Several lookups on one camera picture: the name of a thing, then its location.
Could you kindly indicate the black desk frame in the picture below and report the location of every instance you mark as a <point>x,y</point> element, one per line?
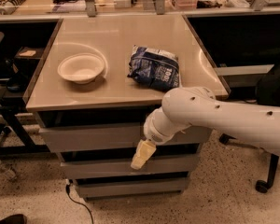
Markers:
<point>10,123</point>

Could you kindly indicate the white paper bowl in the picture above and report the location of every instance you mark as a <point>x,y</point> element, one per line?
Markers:
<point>81,68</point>

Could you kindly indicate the grey bottom drawer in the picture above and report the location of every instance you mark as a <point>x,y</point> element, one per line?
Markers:
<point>132,188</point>

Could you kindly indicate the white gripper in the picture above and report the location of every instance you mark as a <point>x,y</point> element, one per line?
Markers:
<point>154,135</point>

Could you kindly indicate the grey drawer cabinet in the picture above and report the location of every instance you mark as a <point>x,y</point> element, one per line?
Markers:
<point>113,97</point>

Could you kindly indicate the blue chip bag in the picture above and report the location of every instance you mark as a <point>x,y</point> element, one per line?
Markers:
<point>157,69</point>

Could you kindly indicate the grey top drawer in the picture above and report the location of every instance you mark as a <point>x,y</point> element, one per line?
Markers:
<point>92,137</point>

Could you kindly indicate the black shoe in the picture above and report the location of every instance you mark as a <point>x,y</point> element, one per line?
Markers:
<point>14,219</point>

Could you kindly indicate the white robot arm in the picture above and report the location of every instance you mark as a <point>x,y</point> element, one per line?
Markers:
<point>181,108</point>

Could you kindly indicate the grey drawer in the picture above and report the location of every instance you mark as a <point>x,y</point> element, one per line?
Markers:
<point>92,137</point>
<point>132,188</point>
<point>122,167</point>

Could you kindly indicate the grey middle drawer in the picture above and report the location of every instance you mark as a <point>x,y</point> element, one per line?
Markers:
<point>122,167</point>

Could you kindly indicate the plastic water bottle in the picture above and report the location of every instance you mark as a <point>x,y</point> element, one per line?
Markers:
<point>7,171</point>

